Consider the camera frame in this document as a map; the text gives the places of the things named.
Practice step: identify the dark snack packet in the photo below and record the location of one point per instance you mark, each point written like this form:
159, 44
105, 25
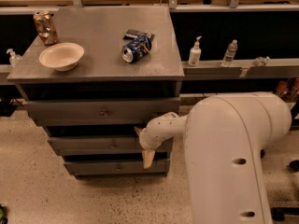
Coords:
135, 34

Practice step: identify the white pump bottle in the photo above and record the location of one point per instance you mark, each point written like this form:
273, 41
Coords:
195, 53

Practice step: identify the grey top drawer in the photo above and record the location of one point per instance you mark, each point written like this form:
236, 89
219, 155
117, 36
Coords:
99, 112

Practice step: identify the orange soda can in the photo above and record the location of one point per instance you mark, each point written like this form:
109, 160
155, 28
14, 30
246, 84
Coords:
45, 27

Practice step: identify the clear water bottle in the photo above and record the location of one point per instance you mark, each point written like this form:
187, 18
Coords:
229, 54

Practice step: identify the grey drawer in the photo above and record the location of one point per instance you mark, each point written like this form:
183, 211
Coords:
116, 167
91, 145
99, 112

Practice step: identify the clear pump bottle left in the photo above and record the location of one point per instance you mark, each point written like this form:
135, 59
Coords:
13, 57

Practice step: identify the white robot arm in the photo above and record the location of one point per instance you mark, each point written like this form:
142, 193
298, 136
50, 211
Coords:
223, 136

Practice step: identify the orange bottle left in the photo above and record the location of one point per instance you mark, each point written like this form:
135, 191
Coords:
281, 88

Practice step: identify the blue pepsi can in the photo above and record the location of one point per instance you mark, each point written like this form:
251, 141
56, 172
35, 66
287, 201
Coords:
136, 49

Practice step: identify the crumpled plastic wrapper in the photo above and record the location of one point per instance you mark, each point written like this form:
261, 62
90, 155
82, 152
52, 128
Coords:
261, 61

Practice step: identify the white bowl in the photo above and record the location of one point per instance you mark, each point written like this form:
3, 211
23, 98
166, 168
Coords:
62, 56

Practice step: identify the orange bottle right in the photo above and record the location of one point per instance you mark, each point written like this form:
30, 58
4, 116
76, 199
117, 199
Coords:
293, 90

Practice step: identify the black chair caster base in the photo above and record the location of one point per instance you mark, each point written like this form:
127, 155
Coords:
279, 213

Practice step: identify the orange bottle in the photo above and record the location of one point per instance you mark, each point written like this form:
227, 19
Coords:
281, 88
293, 90

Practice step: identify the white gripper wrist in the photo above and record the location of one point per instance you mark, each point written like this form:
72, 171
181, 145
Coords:
146, 139

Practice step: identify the grey drawer cabinet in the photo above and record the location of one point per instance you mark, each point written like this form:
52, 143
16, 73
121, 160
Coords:
102, 73

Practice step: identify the grey bottom drawer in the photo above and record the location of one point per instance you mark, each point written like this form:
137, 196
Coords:
116, 167

